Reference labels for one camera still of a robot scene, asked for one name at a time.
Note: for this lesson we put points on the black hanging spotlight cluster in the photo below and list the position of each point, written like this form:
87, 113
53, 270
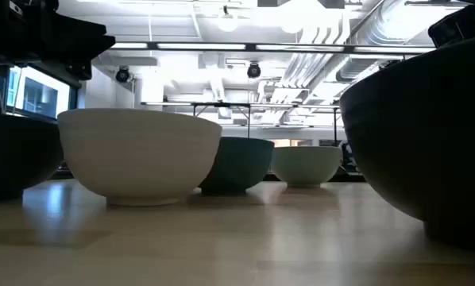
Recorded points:
388, 63

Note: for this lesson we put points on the large window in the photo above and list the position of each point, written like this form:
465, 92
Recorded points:
39, 95

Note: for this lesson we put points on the silver ventilation duct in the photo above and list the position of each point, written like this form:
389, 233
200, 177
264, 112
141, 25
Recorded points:
384, 28

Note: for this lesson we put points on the black bowl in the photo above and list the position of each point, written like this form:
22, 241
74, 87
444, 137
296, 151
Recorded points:
15, 159
420, 151

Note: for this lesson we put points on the white bowl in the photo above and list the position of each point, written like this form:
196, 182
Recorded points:
138, 159

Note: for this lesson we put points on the pale mint bowl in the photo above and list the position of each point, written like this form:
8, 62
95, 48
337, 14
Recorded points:
305, 165

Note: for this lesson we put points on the round pendant lamp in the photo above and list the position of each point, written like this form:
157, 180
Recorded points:
226, 23

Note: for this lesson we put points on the long ceiling light bar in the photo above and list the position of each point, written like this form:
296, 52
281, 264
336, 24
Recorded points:
201, 46

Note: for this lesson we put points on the teal bowl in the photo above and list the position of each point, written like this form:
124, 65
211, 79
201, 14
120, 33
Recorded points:
241, 167

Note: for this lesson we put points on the background black rig frame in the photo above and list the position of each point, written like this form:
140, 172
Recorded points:
248, 119

